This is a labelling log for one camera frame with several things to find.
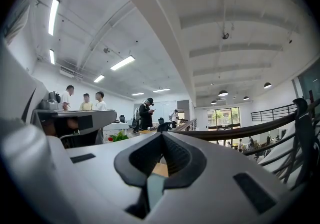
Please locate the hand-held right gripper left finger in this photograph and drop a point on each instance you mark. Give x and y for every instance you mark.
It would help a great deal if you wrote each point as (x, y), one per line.
(100, 180)

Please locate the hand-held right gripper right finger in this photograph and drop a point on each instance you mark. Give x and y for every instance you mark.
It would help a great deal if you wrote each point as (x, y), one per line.
(215, 175)

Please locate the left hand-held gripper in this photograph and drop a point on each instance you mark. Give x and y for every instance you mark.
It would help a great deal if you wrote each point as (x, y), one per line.
(20, 88)

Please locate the small white desk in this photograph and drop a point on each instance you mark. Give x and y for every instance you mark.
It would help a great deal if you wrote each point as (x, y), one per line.
(116, 128)

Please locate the long fluorescent ceiling light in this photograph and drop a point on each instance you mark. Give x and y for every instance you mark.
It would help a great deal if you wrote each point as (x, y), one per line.
(161, 90)
(137, 94)
(53, 16)
(122, 63)
(99, 78)
(52, 56)

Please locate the small black office chair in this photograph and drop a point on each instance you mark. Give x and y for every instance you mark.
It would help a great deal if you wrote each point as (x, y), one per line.
(122, 118)

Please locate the white air conditioner unit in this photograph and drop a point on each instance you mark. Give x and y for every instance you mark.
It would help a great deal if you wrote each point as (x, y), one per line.
(70, 72)

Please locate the green potted plant white pot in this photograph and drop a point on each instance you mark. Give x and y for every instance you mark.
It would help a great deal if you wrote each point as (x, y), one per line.
(119, 137)

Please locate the dark curved handrail railing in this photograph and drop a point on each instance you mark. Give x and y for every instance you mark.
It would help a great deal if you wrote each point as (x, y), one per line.
(237, 130)

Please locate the large glass window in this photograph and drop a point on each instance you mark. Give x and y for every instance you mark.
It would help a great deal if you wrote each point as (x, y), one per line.
(223, 117)

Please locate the small grey ceiling fixture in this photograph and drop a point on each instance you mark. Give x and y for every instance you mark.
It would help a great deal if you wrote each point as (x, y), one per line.
(106, 50)
(225, 36)

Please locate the black dome pendant lamp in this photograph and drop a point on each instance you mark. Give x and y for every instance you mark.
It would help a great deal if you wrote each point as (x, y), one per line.
(246, 98)
(214, 102)
(267, 85)
(223, 93)

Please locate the grey door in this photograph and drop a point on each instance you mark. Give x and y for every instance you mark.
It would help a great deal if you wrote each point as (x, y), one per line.
(183, 108)

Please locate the black barred balcony railing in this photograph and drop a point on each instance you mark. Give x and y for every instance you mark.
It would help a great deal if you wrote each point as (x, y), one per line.
(272, 113)

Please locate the black mesh office chair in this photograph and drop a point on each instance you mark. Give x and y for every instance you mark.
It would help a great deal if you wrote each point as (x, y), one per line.
(306, 133)

